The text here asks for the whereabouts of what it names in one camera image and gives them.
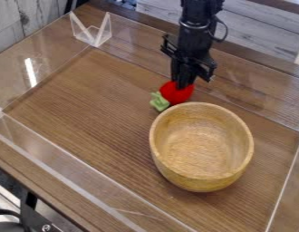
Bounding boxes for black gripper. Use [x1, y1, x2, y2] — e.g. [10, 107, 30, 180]
[161, 34, 217, 90]

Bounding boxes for red plush strawberry toy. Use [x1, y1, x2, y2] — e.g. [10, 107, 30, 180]
[149, 81, 194, 112]

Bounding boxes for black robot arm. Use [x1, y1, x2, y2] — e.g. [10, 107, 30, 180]
[161, 0, 227, 90]

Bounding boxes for wooden bowl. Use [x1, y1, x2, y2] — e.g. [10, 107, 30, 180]
[149, 102, 254, 192]

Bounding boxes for clear acrylic tray walls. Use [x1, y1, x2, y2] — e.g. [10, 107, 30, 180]
[0, 6, 299, 232]

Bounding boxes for black table frame bracket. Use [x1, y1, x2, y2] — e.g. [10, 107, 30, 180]
[19, 192, 62, 232]

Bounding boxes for black cable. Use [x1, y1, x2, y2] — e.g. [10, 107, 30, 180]
[0, 208, 23, 225]

